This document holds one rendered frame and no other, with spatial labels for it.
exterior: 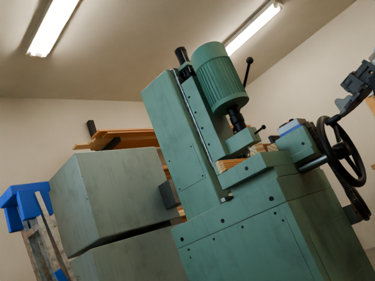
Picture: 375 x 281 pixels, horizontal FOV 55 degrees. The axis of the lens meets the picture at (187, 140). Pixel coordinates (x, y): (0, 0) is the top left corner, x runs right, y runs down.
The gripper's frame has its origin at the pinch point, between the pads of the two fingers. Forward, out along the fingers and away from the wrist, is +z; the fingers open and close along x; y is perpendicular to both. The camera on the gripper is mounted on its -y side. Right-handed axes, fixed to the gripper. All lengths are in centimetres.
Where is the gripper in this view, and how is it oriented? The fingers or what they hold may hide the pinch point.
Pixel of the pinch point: (341, 117)
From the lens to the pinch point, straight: 140.1
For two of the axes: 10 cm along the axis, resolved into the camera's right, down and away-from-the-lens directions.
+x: -6.6, 0.1, -7.5
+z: -5.0, 7.4, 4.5
